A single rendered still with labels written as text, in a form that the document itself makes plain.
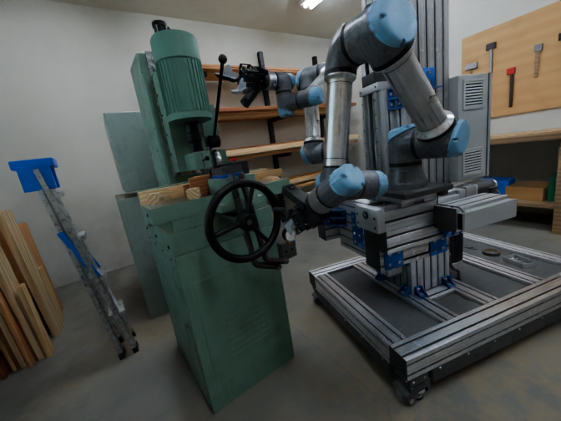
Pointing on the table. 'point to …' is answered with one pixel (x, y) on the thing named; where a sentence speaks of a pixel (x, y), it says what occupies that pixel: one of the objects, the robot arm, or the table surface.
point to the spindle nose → (194, 136)
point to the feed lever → (217, 108)
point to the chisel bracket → (194, 162)
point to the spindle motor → (180, 76)
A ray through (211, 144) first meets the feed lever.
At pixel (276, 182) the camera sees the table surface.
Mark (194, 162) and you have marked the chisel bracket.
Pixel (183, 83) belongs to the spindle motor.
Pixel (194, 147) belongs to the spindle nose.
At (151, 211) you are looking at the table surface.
